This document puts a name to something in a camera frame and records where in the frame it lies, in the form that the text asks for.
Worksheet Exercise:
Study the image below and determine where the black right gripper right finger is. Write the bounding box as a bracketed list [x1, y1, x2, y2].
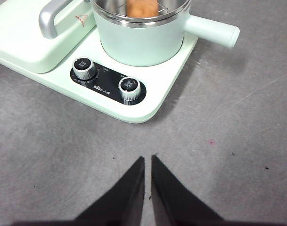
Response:
[151, 154, 224, 221]

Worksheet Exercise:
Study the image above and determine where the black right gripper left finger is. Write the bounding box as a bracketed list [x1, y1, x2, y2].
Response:
[74, 156, 146, 221]

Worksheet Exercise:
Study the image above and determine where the brown potato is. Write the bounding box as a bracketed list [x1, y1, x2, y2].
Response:
[126, 0, 159, 17]

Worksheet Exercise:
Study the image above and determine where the mint green breakfast machine base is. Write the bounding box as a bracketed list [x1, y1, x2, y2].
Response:
[0, 21, 199, 124]

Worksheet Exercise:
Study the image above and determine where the silver control knob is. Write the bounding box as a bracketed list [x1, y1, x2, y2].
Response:
[118, 76, 141, 101]
[72, 56, 96, 81]

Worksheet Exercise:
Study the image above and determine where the mint green griddle cover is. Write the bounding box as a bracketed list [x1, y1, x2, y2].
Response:
[0, 0, 97, 74]

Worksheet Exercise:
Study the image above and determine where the mint green pot with handle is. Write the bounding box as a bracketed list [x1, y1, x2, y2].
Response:
[91, 0, 240, 67]

